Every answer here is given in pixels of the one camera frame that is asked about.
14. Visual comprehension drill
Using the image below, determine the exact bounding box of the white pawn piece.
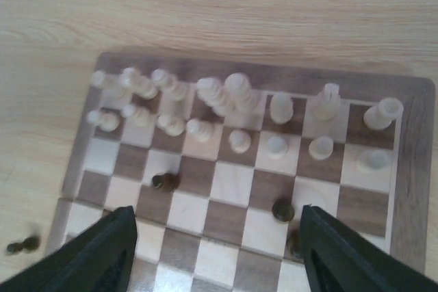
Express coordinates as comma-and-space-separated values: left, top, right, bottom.
229, 129, 251, 154
86, 109, 120, 132
186, 118, 215, 142
121, 104, 155, 127
157, 114, 185, 137

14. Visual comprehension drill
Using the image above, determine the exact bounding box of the white pawn front row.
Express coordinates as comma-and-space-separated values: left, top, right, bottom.
266, 135, 288, 159

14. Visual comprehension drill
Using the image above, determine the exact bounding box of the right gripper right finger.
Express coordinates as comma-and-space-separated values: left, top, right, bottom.
300, 205, 437, 291

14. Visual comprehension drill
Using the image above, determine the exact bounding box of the wooden chess board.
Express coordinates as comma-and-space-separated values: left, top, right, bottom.
47, 53, 435, 291

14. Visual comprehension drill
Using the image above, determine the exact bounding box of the white knight piece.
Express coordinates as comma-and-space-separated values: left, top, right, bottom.
311, 83, 341, 120
120, 67, 158, 100

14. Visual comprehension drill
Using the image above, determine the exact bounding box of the white rook piece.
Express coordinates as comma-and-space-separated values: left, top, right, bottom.
363, 97, 404, 131
91, 70, 127, 100

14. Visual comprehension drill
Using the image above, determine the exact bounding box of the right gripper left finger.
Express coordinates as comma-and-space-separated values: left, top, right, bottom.
1, 206, 138, 291

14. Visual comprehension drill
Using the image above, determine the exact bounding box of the white bishop piece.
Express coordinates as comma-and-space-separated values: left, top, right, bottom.
151, 68, 188, 101
270, 93, 294, 124

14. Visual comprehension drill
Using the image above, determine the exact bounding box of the dark pawn left table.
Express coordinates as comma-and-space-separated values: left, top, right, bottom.
5, 235, 41, 255

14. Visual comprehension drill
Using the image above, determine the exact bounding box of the white king piece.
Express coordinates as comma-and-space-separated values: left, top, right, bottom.
224, 72, 260, 128

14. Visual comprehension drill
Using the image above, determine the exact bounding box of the white queen piece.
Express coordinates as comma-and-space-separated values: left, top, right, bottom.
196, 77, 235, 117

